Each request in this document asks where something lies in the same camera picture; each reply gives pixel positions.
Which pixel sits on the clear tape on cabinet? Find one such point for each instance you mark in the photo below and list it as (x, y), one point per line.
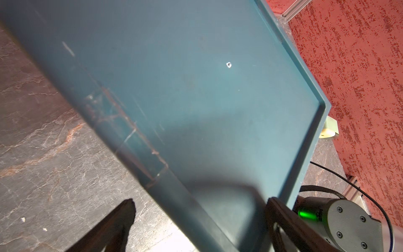
(124, 138)

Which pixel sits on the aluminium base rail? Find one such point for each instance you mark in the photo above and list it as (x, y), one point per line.
(354, 195)

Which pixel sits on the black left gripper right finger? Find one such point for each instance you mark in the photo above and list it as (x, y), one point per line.
(280, 217)

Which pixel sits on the pale green sponge block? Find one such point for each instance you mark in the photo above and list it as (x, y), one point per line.
(330, 129)

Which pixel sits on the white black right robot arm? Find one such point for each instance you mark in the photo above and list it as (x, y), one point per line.
(345, 224)

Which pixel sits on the left aluminium corner post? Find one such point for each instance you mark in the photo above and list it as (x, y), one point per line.
(294, 9)

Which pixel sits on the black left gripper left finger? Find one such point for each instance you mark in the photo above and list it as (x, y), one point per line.
(112, 233)

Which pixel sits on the teal drawer cabinet box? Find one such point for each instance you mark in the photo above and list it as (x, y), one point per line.
(216, 86)

